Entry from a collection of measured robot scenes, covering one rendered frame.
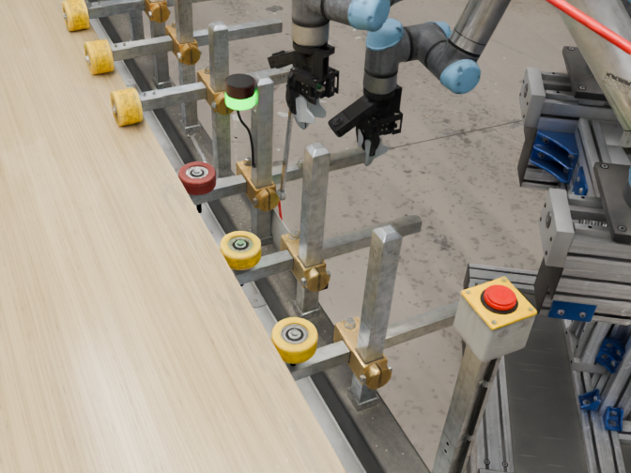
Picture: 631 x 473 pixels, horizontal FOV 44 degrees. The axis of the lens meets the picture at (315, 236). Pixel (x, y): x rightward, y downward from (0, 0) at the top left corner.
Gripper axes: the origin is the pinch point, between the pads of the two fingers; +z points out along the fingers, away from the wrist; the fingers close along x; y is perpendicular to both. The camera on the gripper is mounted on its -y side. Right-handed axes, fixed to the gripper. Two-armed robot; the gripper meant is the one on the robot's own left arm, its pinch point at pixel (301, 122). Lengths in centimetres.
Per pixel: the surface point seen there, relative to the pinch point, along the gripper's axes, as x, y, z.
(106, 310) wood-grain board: -59, 10, 8
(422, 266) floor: 76, -12, 98
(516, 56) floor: 240, -76, 96
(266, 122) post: -11.5, 1.0, -5.3
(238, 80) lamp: -15.5, -2.2, -15.2
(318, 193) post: -20.5, 24.3, -4.1
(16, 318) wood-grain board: -71, 1, 8
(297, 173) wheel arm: -1.0, -0.4, 13.2
